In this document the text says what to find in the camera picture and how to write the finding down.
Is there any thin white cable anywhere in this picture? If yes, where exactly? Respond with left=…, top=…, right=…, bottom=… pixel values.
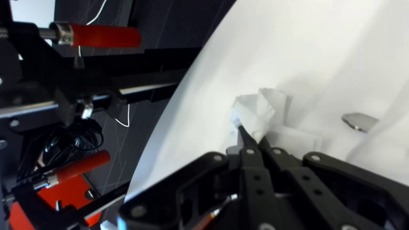
left=78, top=0, right=132, bottom=129

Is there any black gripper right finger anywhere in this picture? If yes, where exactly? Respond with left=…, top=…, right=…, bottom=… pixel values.
left=260, top=137, right=409, bottom=230

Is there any white flat board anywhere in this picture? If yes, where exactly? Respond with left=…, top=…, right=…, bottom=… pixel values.
left=9, top=0, right=58, bottom=29

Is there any metal spoon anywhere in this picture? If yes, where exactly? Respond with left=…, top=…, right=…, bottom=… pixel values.
left=342, top=111, right=380, bottom=134

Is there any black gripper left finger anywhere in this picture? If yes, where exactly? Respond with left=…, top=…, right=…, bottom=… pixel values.
left=118, top=125, right=279, bottom=230

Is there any black cable bundle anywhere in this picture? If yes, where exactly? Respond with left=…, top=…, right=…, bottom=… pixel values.
left=17, top=119, right=107, bottom=184

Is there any white napkin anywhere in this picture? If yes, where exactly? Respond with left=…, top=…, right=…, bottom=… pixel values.
left=229, top=87, right=409, bottom=185

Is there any black clamp orange handle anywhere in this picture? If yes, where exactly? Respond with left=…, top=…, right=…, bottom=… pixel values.
left=0, top=19, right=144, bottom=57
left=0, top=148, right=113, bottom=230

